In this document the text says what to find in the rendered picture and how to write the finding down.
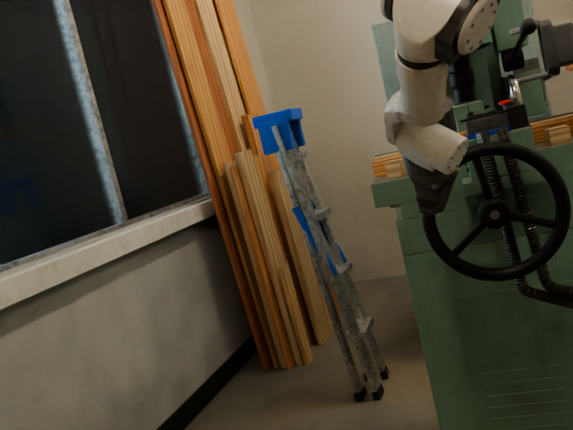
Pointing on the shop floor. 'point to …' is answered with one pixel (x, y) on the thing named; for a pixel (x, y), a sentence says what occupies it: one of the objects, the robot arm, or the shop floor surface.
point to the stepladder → (272, 144)
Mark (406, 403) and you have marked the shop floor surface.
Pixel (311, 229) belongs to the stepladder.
